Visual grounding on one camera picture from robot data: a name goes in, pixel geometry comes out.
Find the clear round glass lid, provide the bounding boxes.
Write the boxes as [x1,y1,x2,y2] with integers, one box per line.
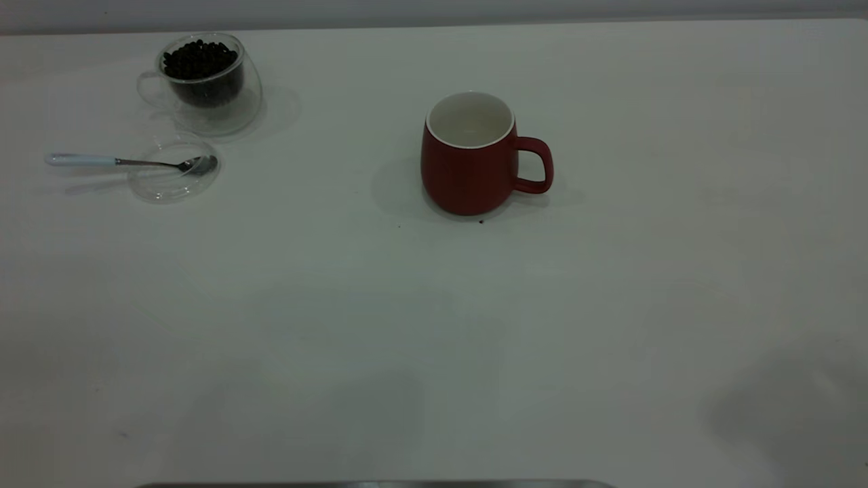
[127,132,222,205]

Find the dark coffee beans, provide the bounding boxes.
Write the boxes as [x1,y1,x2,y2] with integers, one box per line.
[162,39,244,106]

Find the red ceramic mug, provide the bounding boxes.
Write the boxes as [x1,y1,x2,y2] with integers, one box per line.
[420,91,555,216]

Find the clear double-wall glass cup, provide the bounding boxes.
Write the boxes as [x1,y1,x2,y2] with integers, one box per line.
[136,32,263,138]

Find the metal spoon pale blue handle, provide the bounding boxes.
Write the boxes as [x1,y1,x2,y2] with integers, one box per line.
[44,153,219,178]

